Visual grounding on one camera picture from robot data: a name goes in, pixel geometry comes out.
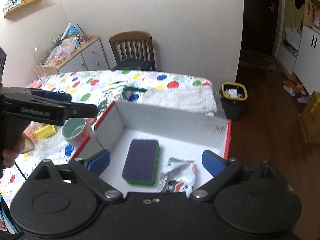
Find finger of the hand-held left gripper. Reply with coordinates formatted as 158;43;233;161
25;87;72;103
64;102;98;120

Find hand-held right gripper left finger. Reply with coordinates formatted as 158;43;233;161
30;149;124;202

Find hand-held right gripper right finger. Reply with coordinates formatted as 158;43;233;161
189;149;292;202

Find red white cardboard box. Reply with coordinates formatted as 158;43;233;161
67;101;232;195

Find person's left hand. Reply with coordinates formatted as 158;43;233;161
2;132;35;168

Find pink plastic bag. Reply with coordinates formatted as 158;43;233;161
26;79;42;90

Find ceramic mug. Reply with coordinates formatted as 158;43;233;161
61;118;97;148

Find crumpled printed plastic wrapper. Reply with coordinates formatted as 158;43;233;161
159;157;197;194

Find white green-trimmed cloth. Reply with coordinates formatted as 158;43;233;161
96;81;148;116

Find yellow cloth roll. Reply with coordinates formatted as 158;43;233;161
34;125;56;139

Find purple green sponge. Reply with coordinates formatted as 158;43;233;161
122;138;161;187

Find clear plastic bag of snacks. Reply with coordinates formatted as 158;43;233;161
43;43;76;67

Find clear glass dome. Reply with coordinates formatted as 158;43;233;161
31;45;44;66

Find wood-topped grey cabinet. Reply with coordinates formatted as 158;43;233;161
34;35;111;76

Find black yellow-rimmed trash bin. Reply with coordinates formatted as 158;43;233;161
219;82;249;121

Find white stick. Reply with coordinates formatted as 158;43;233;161
61;23;72;41

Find white towel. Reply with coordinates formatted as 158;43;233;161
143;88;218;117

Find balloon print tablecloth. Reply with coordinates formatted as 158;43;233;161
0;69;215;207

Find wooden chair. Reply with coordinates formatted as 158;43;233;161
109;31;157;72

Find brown cardboard box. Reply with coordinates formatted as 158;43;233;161
298;91;320;144

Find striped clothing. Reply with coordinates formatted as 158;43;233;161
0;194;20;235

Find doormat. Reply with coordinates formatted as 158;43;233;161
239;54;283;72

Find orange slippers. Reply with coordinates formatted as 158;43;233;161
282;79;304;94

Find white cabinet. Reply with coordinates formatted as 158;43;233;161
292;24;320;97

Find white paper bag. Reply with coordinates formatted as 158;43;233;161
282;26;302;53

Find dark door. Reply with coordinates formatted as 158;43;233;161
243;0;280;56

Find black cable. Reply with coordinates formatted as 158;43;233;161
14;160;27;181

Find clear acrylic frame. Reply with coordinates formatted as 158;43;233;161
76;23;91;43

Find wooden wall shelf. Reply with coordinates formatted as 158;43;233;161
2;0;49;18

